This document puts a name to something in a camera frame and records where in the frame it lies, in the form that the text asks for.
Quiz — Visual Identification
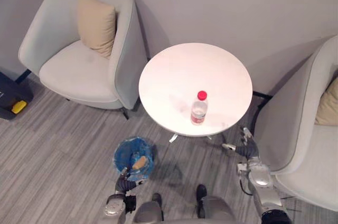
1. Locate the clear bottle with red cap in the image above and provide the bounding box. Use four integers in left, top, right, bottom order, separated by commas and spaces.
190, 90, 209, 126

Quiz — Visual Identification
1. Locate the brown bread piece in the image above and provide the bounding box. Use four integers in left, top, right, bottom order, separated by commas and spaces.
132, 156, 147, 170

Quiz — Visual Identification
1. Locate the beige cushion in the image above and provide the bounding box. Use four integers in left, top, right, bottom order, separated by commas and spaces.
77, 0, 117, 60
314, 77, 338, 126

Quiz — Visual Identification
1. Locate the robot body with legs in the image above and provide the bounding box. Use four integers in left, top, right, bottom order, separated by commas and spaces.
132, 184, 237, 224

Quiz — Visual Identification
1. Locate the light grey armchair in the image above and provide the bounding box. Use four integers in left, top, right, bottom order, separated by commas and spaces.
252, 34, 338, 204
17, 0, 148, 120

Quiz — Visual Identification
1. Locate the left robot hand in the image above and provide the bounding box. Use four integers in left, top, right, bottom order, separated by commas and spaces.
116, 165, 145, 191

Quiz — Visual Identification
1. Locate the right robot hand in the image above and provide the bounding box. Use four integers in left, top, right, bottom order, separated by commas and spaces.
221, 126, 261, 160

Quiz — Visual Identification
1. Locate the dark case with yellow latch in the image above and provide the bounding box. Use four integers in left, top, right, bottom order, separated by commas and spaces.
0, 71, 34, 121

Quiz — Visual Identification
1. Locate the round white tea table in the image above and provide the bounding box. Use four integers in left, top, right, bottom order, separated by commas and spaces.
138, 42, 254, 143

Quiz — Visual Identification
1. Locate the small bin with blue bag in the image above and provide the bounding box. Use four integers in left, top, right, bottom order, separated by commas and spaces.
112, 136, 156, 181

